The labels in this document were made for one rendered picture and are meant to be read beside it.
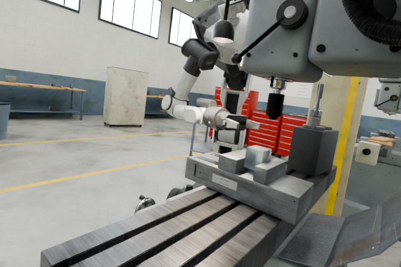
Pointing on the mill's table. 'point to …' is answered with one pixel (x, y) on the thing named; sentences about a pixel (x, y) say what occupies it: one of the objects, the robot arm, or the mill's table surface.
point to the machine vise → (255, 185)
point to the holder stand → (312, 149)
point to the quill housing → (270, 49)
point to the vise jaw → (233, 161)
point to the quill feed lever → (296, 9)
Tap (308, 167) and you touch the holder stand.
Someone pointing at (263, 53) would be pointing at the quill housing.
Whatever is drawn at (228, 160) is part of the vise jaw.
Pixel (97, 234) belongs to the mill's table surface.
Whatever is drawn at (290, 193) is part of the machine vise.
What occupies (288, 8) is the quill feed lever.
